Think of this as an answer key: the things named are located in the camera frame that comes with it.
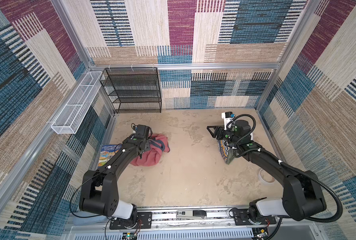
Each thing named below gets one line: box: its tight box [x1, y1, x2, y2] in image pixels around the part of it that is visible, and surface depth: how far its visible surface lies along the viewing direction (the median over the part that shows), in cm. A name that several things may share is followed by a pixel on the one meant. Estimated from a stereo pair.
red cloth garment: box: [130, 133, 170, 167], surface depth 92 cm
